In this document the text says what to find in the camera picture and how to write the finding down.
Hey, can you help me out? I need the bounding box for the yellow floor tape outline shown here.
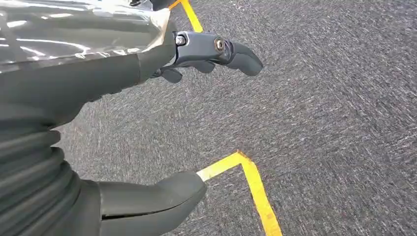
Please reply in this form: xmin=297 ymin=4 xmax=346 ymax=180
xmin=168 ymin=0 xmax=205 ymax=33
xmin=196 ymin=150 xmax=283 ymax=236

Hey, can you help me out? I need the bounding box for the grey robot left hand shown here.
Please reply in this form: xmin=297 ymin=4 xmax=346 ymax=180
xmin=0 ymin=0 xmax=265 ymax=236

